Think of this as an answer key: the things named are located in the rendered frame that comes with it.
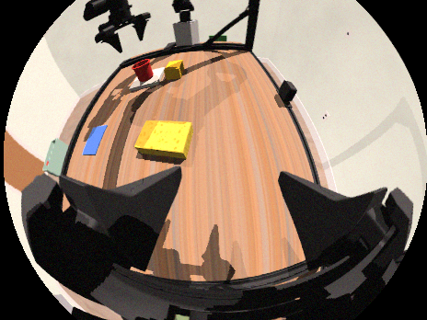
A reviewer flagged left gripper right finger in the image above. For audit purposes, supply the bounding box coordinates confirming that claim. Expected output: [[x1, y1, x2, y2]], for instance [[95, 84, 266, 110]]
[[278, 171, 387, 271]]

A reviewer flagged dark red cup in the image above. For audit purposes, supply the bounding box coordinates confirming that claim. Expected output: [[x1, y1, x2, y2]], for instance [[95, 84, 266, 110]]
[[132, 59, 153, 82]]

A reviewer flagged white tiled backsplash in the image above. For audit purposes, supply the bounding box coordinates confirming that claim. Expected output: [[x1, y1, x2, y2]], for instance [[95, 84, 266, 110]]
[[53, 294, 73, 313]]

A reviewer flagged blue flat rectangle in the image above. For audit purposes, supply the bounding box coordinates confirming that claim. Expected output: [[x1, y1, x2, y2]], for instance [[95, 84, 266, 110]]
[[82, 125, 108, 154]]

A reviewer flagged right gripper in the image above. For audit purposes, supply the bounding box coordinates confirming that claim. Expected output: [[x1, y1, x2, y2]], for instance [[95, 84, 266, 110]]
[[95, 4, 151, 53]]

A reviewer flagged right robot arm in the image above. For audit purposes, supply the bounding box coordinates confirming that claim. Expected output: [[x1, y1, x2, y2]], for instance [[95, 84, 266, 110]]
[[83, 0, 194, 32]]

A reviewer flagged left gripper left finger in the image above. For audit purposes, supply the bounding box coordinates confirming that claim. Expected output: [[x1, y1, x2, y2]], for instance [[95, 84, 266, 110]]
[[59, 166, 182, 272]]

